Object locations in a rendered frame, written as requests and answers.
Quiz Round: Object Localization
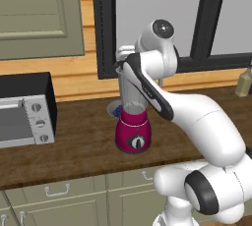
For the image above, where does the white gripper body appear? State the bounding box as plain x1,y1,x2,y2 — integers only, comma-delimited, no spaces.
115,44,138,62

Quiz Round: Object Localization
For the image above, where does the red blender with clear jar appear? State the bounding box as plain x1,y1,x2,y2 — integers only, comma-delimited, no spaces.
114,65,153,155

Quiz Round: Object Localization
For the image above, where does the blue round object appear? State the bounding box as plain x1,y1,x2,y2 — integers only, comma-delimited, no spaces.
112,104,124,120

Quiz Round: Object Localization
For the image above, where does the silver toaster oven knob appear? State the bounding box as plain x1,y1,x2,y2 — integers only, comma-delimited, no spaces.
34,118,46,130
31,102,42,113
38,133,50,143

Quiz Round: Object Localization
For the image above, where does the black and silver toaster oven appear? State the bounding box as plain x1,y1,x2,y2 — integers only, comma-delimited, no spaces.
0,71,59,149

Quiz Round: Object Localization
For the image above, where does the pale yellow glass bottle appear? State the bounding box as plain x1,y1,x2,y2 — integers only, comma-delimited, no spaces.
234,66,252,98

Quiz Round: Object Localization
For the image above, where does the olive drawer front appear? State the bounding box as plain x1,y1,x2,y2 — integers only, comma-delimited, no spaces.
2,174,108,205
105,165,166,193

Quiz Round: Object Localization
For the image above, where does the olive base cupboard door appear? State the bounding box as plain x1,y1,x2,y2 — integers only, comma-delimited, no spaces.
12,192,109,226
0,192,15,226
106,183,169,226

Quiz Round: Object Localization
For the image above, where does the olive wall cupboard door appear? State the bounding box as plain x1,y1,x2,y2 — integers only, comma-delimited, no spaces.
0,0,86,61

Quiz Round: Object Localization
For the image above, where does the white drawer handle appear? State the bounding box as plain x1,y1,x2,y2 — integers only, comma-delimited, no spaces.
44,183,71,198
141,170,156,182

